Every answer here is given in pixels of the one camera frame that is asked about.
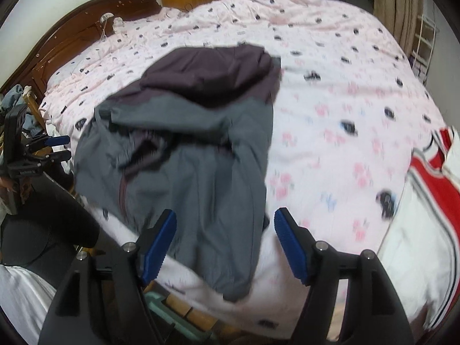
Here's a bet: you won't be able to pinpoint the beige curtain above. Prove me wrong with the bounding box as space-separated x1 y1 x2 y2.
374 0 425 58

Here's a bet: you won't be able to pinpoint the wooden chair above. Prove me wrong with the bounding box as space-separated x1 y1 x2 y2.
22 86 47 130

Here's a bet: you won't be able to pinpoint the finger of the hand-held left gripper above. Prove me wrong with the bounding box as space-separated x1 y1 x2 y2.
25 150 72 168
27 135 70 152

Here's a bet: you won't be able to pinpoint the pink cat print duvet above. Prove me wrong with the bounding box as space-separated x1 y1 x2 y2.
38 0 450 335

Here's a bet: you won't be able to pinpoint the green plastic item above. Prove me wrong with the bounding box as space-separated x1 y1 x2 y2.
144 282 216 345

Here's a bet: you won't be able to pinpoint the red and white garment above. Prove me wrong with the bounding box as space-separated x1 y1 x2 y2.
388 126 460 338

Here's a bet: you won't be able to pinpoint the blue jeans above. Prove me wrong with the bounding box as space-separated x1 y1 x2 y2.
0 84 45 139

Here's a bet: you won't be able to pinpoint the white wire shelf rack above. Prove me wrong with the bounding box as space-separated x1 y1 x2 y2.
410 14 441 83

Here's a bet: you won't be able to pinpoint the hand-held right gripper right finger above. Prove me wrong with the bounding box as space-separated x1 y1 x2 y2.
274 207 412 345

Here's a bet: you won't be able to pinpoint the dark wooden headboard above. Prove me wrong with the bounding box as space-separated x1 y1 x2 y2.
0 0 162 96

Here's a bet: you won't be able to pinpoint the purple and grey jacket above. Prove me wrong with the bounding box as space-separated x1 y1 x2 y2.
74 43 283 302

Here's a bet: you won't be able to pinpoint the white cloth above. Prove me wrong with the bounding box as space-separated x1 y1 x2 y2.
0 264 58 342

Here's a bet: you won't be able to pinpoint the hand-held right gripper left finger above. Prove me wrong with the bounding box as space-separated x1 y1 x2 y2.
38 208 178 345

